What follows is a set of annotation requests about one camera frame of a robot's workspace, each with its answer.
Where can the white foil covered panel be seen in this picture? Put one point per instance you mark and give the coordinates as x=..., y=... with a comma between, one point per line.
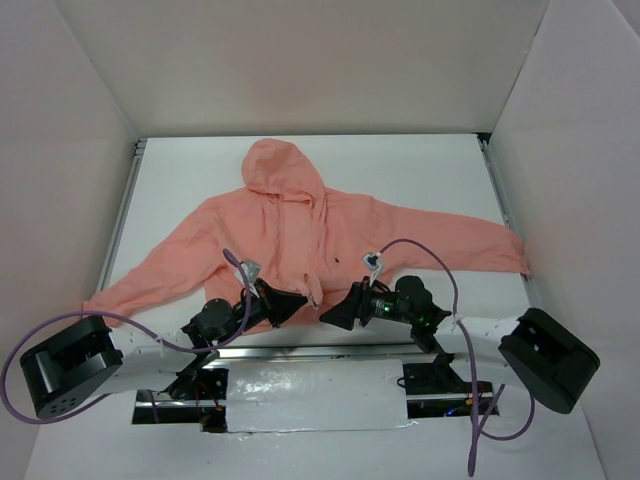
x=309, y=396

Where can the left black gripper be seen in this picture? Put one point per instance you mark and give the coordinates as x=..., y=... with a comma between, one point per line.
x=270, y=304

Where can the salmon pink hooded jacket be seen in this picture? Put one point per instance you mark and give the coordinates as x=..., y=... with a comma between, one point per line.
x=306, y=237

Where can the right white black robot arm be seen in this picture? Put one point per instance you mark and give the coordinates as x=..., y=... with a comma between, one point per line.
x=531, y=351

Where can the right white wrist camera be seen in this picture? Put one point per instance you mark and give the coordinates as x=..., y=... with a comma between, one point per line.
x=374, y=263

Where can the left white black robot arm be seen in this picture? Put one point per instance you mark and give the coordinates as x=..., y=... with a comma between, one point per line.
x=88, y=359

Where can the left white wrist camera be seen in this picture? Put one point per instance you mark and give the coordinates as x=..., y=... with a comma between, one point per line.
x=248, y=273

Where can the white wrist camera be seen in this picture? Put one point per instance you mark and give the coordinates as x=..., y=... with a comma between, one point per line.
x=248, y=273
x=374, y=263

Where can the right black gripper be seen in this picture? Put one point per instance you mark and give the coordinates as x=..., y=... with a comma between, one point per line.
x=358, y=304

